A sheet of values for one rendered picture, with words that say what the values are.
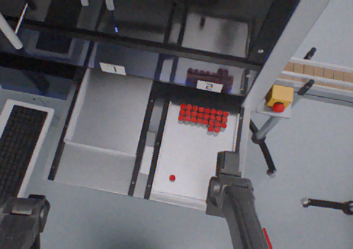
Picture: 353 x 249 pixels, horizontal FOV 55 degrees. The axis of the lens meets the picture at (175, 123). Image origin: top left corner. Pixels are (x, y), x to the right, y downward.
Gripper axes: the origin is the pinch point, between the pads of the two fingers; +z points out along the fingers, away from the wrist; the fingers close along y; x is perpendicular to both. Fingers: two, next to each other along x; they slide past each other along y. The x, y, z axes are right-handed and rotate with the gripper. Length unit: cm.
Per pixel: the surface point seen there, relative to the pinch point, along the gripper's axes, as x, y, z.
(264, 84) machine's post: -9.7, 38.6, -2.0
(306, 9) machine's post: -9, 39, -39
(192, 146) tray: 9.0, 19.9, 20.0
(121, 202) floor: 43, 2, 108
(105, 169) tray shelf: 38.1, 5.9, 19.9
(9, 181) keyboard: 72, -4, 25
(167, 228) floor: 14, -8, 108
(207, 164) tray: 2.7, 14.5, 20.0
